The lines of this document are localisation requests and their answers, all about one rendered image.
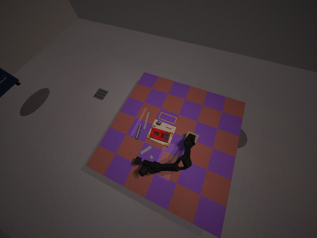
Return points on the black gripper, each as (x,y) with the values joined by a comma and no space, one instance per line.
(138,161)

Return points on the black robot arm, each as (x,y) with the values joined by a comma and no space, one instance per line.
(156,167)

